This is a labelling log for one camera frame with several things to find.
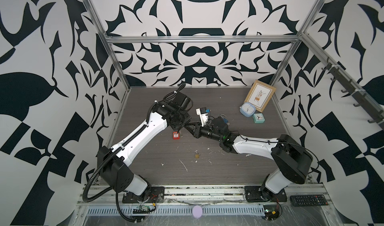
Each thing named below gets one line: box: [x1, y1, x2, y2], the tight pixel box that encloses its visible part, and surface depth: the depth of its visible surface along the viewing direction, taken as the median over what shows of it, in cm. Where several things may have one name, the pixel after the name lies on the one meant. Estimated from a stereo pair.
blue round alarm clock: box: [239, 102, 256, 118], surface depth 107 cm
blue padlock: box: [220, 113, 230, 126], surface depth 104 cm
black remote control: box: [290, 194, 329, 207], surface depth 74 cm
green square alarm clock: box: [252, 113, 266, 124], surface depth 104 cm
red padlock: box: [173, 131, 181, 140], surface depth 95 cm
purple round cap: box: [192, 205, 203, 219], surface depth 64 cm
